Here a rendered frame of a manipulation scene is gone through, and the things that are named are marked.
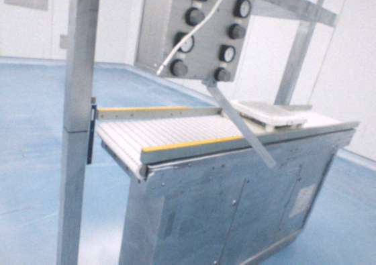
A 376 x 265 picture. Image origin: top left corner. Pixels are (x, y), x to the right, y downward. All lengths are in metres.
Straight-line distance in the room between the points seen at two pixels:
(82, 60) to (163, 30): 0.34
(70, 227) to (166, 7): 0.79
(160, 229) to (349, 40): 3.53
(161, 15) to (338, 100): 3.60
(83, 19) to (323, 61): 3.57
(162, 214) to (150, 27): 0.53
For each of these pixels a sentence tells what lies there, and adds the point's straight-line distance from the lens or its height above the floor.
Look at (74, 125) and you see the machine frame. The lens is 0.84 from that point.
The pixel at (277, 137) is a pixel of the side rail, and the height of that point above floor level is 0.83.
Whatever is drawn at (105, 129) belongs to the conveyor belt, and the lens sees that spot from 0.81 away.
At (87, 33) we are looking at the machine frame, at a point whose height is 1.06.
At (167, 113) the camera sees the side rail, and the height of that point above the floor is 0.84.
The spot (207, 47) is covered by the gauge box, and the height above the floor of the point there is 1.09.
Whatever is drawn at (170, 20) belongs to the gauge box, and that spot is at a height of 1.13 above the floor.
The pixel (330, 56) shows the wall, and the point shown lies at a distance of 4.05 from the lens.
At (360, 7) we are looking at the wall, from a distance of 4.07.
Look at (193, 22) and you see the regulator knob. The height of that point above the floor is 1.14.
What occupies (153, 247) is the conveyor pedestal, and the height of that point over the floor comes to 0.48.
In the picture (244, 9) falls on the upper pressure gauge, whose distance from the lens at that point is 0.63.
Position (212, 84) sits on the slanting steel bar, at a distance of 0.67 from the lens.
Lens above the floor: 1.12
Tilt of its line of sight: 19 degrees down
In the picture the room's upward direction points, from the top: 12 degrees clockwise
